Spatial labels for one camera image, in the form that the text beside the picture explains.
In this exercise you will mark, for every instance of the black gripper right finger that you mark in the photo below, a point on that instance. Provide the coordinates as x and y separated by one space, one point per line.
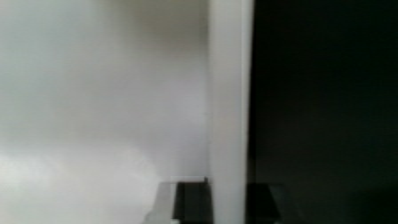
264 204

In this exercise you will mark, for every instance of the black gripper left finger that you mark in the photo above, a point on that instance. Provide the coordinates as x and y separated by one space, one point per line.
184 206

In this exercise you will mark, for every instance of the white square table top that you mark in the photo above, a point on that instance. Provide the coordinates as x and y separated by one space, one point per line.
123 108

